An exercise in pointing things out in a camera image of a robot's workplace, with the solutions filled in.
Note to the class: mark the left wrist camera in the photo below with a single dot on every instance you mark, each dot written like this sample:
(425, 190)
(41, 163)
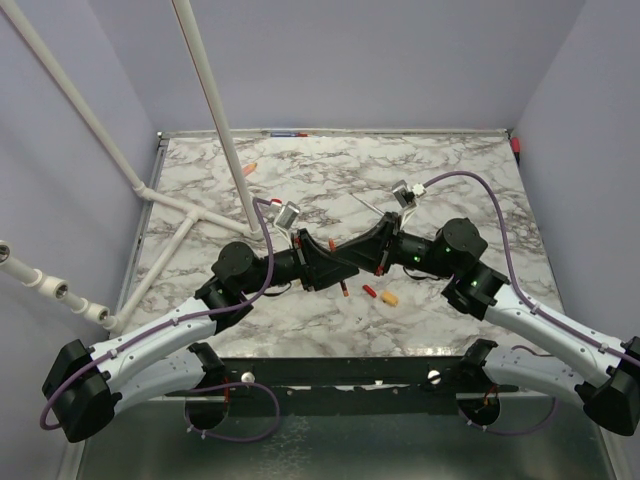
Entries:
(286, 216)

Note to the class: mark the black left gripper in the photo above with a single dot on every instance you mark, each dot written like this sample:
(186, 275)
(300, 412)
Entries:
(319, 273)

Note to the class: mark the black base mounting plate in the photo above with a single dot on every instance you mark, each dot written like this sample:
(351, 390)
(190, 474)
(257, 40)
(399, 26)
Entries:
(357, 385)

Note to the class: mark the orange yellow pen cap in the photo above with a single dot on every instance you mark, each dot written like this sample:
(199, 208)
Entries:
(389, 298)

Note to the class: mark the white PVC pipe frame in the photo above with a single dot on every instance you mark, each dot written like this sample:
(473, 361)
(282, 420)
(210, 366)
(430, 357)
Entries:
(66, 207)

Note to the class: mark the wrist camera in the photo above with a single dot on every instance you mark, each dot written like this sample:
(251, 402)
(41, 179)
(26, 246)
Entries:
(407, 197)
(286, 216)

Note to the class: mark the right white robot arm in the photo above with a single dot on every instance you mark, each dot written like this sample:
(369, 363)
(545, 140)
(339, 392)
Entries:
(608, 367)

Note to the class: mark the thin silver red pen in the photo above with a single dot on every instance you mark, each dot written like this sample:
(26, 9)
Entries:
(369, 206)

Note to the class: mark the red black clamp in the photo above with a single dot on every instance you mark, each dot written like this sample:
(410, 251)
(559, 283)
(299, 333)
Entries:
(515, 146)

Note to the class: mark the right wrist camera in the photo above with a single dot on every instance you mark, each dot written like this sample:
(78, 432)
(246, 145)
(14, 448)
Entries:
(407, 197)

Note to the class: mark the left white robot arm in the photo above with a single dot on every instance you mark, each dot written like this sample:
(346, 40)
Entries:
(87, 386)

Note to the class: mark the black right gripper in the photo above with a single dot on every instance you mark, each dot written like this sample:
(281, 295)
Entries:
(371, 252)

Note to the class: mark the blue red marker at edge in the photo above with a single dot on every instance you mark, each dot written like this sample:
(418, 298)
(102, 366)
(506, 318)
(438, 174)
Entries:
(288, 134)

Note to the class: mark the pink pencil-shaped marker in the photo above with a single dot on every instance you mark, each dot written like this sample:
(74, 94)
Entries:
(249, 168)

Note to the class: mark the red pen cap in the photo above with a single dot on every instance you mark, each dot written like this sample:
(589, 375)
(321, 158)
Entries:
(370, 291)

